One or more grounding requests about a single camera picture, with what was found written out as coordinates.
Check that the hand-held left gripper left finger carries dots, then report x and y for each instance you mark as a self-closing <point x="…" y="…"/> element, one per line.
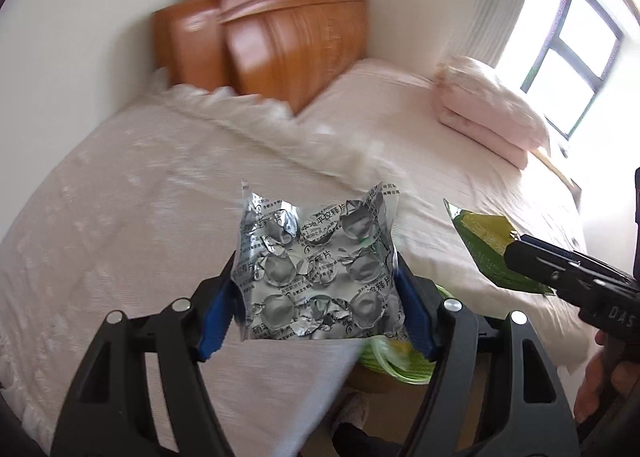
<point x="219" y="319"/>

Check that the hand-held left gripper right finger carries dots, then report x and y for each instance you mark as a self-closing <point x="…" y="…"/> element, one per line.
<point x="416" y="319"/>

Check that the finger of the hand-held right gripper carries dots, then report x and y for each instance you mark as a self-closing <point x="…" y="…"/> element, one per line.
<point x="542" y="259"/>

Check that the green perforated plastic basket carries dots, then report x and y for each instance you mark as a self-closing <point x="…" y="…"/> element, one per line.
<point x="395" y="366"/>

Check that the green yellow snack packet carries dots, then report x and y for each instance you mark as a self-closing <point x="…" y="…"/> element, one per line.
<point x="487" y="249"/>

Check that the silver blister pack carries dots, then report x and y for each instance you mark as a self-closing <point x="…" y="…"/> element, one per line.
<point x="320" y="262"/>

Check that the person's right hand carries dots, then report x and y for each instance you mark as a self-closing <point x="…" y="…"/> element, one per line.
<point x="590" y="382"/>

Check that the grey fluffy slipper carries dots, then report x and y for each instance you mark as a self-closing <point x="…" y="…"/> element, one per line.
<point x="352" y="409"/>

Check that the person's dark trouser leg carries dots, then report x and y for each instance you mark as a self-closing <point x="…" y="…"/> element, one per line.
<point x="362" y="442"/>

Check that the white lace ruffled blanket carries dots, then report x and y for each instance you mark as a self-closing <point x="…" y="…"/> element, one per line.
<point x="125" y="212"/>

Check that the folded pink quilt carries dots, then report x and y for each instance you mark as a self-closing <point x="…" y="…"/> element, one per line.
<point x="480" y="129"/>

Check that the white pillow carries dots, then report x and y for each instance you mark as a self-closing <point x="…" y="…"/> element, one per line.
<point x="495" y="87"/>

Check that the bed with pink sheet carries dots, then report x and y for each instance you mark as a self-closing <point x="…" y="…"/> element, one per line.
<point x="390" y="127"/>

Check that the dark framed window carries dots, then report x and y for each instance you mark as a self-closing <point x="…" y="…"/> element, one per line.
<point x="575" y="47"/>

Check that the white curtain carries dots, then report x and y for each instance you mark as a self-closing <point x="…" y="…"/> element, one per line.
<point x="505" y="2"/>

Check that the orange wooden headboard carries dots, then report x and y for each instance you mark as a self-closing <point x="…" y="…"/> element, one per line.
<point x="280" y="37"/>

